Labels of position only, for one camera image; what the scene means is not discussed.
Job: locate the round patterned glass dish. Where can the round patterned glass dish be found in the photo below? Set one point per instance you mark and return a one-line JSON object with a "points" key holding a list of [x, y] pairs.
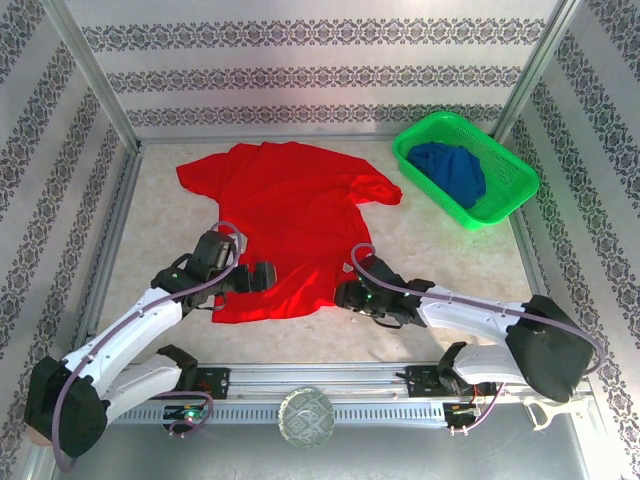
{"points": [[306, 417]]}

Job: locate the aluminium mounting rail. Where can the aluminium mounting rail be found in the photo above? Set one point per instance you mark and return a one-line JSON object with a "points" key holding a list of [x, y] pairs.
{"points": [[310, 375]]}

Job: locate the green plastic basket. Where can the green plastic basket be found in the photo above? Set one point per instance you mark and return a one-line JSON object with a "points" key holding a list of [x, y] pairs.
{"points": [[505, 165]]}

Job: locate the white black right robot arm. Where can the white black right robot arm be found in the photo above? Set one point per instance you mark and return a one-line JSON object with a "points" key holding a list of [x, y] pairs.
{"points": [[550, 350]]}

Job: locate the aluminium frame crossbar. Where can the aluminium frame crossbar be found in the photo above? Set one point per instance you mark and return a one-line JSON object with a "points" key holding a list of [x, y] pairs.
{"points": [[320, 136]]}

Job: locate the aluminium side rail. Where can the aluminium side rail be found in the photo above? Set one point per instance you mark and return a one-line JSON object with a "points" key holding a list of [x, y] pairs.
{"points": [[122, 200], [532, 260]]}

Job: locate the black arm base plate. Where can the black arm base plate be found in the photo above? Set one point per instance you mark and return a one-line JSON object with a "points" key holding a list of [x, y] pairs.
{"points": [[420, 380], [215, 382]]}

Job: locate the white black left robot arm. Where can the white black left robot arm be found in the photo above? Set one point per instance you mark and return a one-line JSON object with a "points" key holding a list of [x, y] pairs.
{"points": [[130, 345]]}

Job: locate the blue garment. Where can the blue garment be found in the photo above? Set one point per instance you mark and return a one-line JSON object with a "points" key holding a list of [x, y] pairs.
{"points": [[450, 170]]}

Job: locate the red t-shirt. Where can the red t-shirt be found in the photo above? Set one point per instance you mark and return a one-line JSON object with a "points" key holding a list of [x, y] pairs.
{"points": [[300, 210]]}

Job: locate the small circuit board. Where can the small circuit board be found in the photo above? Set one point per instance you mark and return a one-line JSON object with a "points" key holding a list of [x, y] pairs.
{"points": [[187, 413], [462, 409]]}

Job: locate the white peeler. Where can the white peeler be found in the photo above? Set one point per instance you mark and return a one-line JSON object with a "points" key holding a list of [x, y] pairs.
{"points": [[570, 409]]}

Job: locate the aluminium frame post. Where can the aluminium frame post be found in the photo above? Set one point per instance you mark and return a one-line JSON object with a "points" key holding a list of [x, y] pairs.
{"points": [[95, 75], [537, 75]]}

